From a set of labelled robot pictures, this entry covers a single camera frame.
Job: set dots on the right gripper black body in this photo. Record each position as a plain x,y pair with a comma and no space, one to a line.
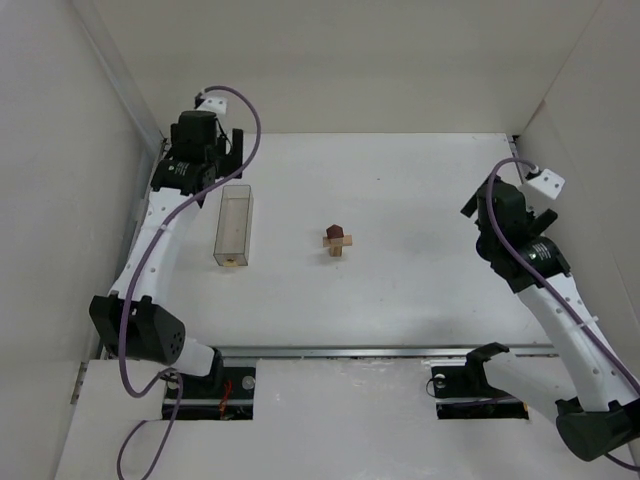
542,222

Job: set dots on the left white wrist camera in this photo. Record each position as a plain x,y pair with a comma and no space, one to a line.
213,104

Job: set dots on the clear plastic box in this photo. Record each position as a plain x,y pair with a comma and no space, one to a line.
232,243

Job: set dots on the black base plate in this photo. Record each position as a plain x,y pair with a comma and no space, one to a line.
462,392
228,398

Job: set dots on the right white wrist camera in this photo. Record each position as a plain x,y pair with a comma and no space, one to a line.
543,183

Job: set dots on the aluminium rail left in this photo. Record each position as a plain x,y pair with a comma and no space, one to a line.
134,219

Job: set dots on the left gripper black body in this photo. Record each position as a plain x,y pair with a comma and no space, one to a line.
235,145

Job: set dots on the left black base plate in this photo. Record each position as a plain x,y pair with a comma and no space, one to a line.
228,398

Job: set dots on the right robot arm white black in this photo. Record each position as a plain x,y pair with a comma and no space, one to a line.
598,412

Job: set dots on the light wood long block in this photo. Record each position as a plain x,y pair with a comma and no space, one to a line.
345,241

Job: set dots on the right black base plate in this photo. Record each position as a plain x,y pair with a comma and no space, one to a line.
462,392

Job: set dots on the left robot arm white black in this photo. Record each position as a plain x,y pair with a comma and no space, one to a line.
132,319

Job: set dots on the dark red triangular block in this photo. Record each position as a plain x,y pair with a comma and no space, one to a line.
335,232

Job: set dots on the striped dark wood block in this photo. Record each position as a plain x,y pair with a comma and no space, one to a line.
336,250

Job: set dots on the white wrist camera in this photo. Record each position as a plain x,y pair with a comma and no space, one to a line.
543,183
213,104

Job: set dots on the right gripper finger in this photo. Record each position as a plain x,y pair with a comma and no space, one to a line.
543,221
477,204

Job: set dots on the aluminium rail front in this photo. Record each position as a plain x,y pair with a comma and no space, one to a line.
335,352

